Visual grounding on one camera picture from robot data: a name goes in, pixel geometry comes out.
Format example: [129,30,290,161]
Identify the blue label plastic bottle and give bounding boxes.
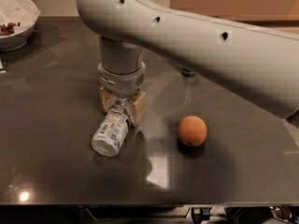
[91,99,130,157]

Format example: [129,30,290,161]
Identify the orange fruit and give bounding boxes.
[178,116,207,147]

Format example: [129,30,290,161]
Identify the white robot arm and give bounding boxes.
[77,0,299,119]

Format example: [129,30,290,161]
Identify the white bowl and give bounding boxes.
[0,0,40,51]

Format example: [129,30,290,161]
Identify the redbull can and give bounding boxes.
[181,67,194,77]

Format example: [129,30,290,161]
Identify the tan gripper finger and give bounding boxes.
[124,91,146,127]
[99,86,116,112]

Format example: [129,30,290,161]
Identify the red snack items in bowl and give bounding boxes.
[0,22,20,36]

